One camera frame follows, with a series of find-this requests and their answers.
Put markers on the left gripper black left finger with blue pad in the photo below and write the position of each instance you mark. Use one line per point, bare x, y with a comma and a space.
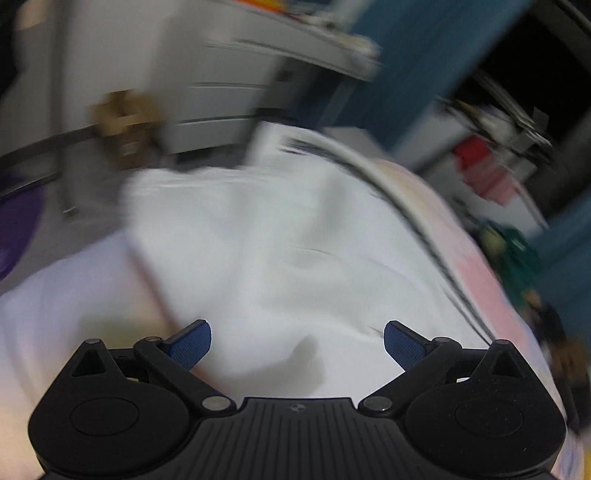
168, 363

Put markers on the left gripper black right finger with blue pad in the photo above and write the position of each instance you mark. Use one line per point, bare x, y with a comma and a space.
425, 364

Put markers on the white sweatpants with black stripe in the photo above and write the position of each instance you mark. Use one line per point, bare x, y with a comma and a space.
298, 262

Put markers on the green garment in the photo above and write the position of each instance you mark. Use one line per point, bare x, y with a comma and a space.
512, 258

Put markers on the brown paper bag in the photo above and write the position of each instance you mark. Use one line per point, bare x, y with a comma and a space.
568, 363

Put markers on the blue curtain right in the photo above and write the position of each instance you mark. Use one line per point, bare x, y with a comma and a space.
564, 281

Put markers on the blue curtain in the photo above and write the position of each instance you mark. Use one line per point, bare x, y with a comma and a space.
564, 281
426, 48

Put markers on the red cloth on rack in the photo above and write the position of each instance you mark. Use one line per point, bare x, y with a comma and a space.
482, 172

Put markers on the purple rug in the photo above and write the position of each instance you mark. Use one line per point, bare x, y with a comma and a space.
20, 217

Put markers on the cardboard box on floor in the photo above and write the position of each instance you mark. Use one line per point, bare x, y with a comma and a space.
125, 121

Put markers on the black metal drying rack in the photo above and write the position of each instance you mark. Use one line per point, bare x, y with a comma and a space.
517, 138

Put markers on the white dresser desk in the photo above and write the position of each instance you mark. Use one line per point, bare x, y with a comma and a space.
209, 66

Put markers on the blue curtain left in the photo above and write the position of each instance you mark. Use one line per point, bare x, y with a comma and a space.
426, 48

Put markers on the dark window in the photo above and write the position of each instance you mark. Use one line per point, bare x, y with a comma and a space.
543, 64

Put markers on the metal floor stand pole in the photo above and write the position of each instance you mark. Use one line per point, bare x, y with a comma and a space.
62, 10

